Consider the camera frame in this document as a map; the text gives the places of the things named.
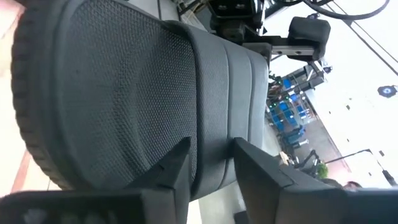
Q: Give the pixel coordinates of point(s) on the small green potted plant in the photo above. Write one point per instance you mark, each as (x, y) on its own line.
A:
(322, 171)

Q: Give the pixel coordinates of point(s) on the blue parts bin rack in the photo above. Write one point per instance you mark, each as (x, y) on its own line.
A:
(286, 115)

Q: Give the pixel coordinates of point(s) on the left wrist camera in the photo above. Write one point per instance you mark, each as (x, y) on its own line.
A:
(231, 7)

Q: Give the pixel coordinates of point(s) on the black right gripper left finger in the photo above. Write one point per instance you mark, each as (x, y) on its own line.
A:
(161, 202)

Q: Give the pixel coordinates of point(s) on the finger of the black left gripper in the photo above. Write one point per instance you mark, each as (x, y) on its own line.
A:
(311, 31)

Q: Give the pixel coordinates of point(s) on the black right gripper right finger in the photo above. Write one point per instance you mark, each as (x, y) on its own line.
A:
(280, 199)

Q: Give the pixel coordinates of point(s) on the black ceiling-hung device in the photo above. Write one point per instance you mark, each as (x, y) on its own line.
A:
(387, 91)

